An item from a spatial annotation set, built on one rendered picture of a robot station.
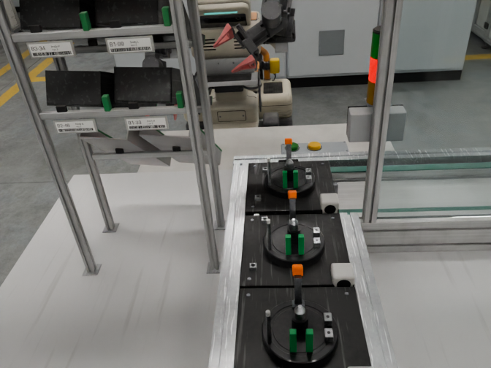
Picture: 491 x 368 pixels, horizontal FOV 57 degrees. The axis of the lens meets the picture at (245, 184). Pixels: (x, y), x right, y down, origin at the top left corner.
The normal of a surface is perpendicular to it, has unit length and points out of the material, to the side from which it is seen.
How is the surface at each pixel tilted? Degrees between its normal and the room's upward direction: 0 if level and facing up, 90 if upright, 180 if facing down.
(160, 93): 65
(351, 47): 90
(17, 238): 0
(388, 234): 90
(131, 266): 0
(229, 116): 98
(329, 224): 0
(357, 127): 90
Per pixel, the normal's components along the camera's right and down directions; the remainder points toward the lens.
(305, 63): -0.04, 0.57
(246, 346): -0.07, -0.83
